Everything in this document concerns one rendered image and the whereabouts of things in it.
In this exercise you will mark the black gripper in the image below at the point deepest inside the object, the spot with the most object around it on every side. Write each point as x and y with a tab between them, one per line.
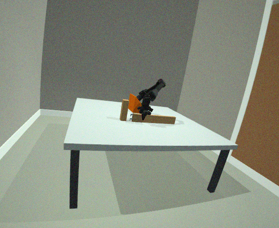
143	110

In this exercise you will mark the wooden rail with steel hooks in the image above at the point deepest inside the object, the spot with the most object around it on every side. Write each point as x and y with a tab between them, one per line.
159	119

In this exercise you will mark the wooden post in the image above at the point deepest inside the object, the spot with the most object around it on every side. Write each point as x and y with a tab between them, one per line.
124	109

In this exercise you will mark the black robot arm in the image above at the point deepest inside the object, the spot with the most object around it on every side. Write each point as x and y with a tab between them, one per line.
150	94

